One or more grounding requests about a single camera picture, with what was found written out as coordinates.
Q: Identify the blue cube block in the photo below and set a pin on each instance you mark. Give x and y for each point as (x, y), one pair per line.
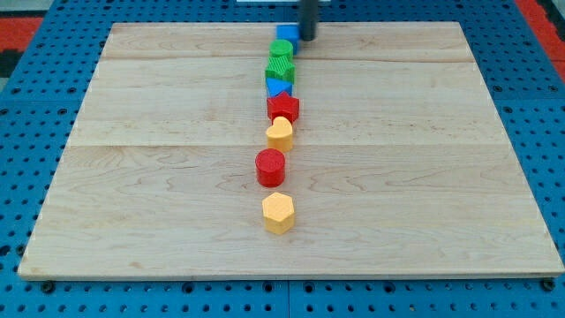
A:
(290, 33)

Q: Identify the red cylinder block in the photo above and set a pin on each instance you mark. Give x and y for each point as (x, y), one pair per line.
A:
(270, 167)

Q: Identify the yellow heart block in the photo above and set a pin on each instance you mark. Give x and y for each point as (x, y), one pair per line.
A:
(280, 135)

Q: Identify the yellow hexagon block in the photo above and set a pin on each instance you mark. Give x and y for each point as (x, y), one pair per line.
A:
(278, 212)

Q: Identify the red star block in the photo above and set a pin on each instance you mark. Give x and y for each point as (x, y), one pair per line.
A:
(283, 105)

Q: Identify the blue triangle block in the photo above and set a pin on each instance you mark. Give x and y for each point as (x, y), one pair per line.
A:
(276, 86)

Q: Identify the green star block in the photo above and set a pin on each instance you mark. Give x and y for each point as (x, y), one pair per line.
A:
(280, 68)

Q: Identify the green cylinder block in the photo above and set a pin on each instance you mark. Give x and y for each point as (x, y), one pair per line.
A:
(281, 48)

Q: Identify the light wooden board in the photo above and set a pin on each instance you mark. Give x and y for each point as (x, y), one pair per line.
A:
(401, 167)

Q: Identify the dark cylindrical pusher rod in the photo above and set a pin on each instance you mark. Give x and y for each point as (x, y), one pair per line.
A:
(308, 11)

